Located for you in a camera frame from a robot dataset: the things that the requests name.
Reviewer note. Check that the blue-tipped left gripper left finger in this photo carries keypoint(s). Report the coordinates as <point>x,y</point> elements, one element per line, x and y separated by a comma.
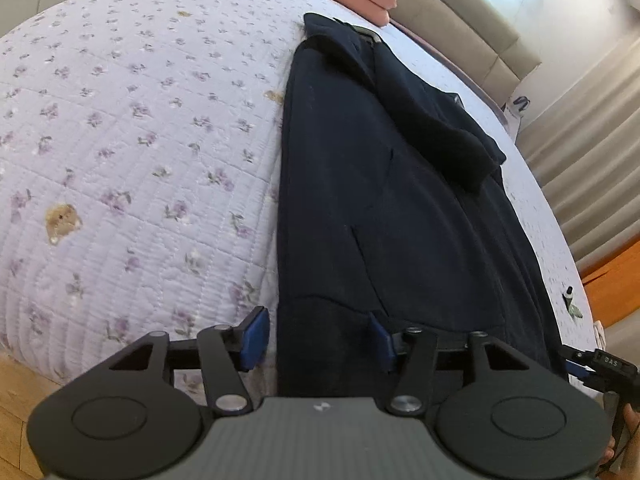
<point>240,348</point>

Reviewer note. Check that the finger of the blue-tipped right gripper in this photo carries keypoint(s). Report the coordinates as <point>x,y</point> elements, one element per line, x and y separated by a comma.
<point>578,363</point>

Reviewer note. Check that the beige padded headboard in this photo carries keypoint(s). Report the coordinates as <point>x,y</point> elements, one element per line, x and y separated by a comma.
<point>475,37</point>

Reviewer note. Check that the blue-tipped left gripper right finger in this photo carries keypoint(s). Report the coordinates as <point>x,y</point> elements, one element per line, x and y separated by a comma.
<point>393,343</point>

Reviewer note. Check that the lilac floral quilted bedspread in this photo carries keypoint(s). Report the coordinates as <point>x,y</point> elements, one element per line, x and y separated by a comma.
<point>140,166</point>

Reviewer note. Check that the cream pleated curtain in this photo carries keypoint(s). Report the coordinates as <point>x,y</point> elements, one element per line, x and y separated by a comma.
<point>584,153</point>

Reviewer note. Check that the navy hoodie with white stripes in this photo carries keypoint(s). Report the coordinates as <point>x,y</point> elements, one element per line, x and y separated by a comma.
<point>391,204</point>

